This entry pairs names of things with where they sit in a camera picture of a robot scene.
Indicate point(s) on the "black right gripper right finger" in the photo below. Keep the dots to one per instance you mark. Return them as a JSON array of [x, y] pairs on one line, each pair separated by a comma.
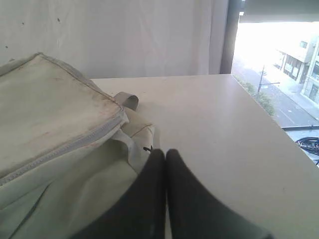
[[196, 214]]

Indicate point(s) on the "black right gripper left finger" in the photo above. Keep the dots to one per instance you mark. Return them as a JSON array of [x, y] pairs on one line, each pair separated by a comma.
[[140, 211]]

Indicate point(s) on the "white canvas duffel bag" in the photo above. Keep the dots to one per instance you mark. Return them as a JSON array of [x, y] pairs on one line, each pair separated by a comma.
[[68, 150]]

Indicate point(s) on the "white backdrop curtain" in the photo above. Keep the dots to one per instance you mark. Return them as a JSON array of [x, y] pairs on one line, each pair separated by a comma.
[[118, 38]]

